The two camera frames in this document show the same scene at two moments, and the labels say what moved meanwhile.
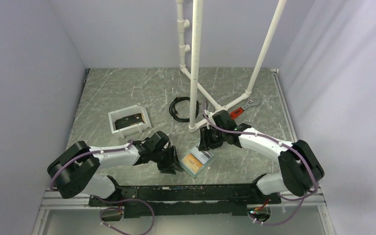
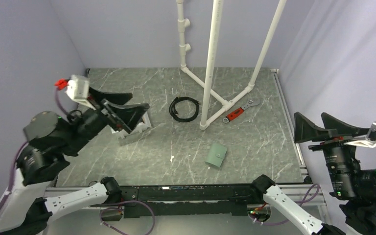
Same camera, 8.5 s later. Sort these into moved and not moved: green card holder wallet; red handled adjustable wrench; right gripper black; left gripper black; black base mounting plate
Moved: right gripper black; green card holder wallet; left gripper black
Not moved: red handled adjustable wrench; black base mounting plate
